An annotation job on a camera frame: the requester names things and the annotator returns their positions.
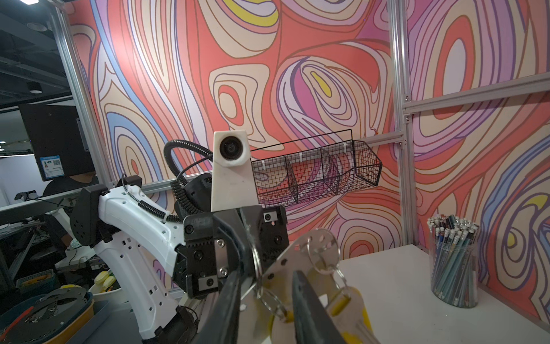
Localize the metal cup of pens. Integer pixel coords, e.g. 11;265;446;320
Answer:
427;214;479;309

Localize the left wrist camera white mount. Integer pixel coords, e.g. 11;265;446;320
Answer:
211;130;259;212

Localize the monitor screen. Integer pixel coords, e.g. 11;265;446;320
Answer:
40;156;65;180

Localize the black wire basket left wall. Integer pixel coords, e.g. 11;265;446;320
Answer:
252;129;382;207

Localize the yellow tag key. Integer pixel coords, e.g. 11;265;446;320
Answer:
269;287;380;343

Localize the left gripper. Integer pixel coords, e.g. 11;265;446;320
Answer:
173;206;289;299

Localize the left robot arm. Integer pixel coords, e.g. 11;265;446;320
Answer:
70;130;289;343

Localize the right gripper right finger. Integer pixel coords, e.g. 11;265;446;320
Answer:
292;271;345;344

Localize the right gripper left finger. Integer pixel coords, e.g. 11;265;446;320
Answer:
193;271;241;344

